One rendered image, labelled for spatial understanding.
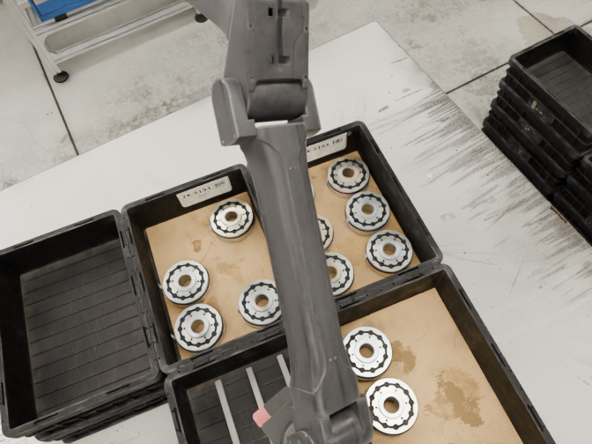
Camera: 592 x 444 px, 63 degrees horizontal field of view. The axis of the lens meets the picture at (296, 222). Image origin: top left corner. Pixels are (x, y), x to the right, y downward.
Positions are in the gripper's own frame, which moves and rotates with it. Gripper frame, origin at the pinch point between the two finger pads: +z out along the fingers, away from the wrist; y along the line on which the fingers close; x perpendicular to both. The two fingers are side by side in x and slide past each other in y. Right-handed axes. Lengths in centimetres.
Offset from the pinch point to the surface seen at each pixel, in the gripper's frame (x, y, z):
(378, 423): 14.0, 8.4, 14.3
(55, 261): -18, -65, 30
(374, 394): 17.1, 4.2, 14.8
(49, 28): 27, -210, 103
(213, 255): 10.8, -41.1, 24.9
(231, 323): 4.4, -25.5, 23.0
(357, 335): 22.4, -6.3, 16.3
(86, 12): 46, -207, 101
